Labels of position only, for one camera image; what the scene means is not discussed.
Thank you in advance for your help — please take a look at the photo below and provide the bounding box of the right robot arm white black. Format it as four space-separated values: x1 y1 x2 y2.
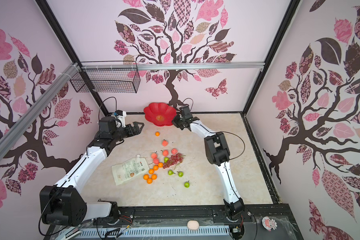
172 108 245 222

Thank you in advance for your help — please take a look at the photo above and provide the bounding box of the purple fake grape bunch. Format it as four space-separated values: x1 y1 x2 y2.
163 153 185 169

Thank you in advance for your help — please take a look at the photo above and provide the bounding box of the white printed snack pouch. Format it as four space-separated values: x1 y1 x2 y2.
112 155 150 186

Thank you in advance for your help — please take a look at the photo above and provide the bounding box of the aluminium rail back wall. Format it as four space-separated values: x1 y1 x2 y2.
81 62 265 71

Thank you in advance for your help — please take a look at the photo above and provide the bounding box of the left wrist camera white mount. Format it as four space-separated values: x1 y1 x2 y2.
109 110 127 120

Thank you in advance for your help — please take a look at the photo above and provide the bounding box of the fake peach right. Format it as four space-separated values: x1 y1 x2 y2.
171 148 178 155

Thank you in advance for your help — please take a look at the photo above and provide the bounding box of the round pink cartoon sticker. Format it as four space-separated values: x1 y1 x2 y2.
262 217 278 232

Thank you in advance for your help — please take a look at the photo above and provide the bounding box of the aluminium rail wall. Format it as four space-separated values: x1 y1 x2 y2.
81 62 265 71
0 63 80 161

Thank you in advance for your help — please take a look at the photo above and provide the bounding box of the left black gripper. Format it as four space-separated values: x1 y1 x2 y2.
112 121 145 142

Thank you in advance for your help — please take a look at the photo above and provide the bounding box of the white stapler tool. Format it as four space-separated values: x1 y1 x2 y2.
55 224 82 240

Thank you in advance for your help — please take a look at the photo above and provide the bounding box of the red flower-shaped fruit bowl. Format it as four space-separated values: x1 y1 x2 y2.
144 103 177 127

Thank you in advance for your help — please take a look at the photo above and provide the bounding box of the white vented cable duct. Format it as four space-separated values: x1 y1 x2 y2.
73 226 231 240

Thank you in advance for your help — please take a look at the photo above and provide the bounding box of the black wire mesh basket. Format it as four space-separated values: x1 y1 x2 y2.
70 60 141 94

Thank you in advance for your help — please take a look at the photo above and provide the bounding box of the aluminium rail left wall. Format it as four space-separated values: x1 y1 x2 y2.
0 63 80 161

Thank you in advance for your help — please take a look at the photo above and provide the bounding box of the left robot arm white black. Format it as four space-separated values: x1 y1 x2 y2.
40 115 144 227

